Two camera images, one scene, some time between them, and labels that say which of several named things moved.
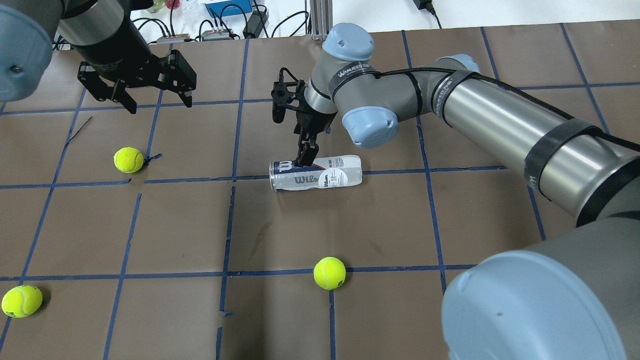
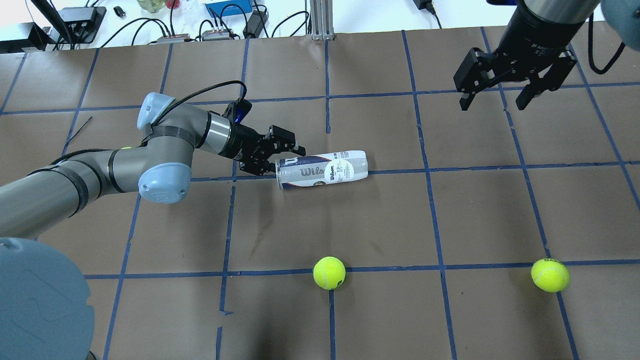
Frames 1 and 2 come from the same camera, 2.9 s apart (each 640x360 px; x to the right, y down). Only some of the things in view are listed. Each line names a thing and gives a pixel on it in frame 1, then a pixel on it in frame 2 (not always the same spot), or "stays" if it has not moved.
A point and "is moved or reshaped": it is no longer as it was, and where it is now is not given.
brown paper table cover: [154, 234] stays
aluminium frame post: [321, 18] stays
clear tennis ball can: [325, 172] is moved or reshaped
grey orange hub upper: [173, 38] stays
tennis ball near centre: [329, 273] stays
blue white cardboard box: [219, 9] stays
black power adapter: [255, 24] stays
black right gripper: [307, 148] -> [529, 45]
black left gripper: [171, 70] -> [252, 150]
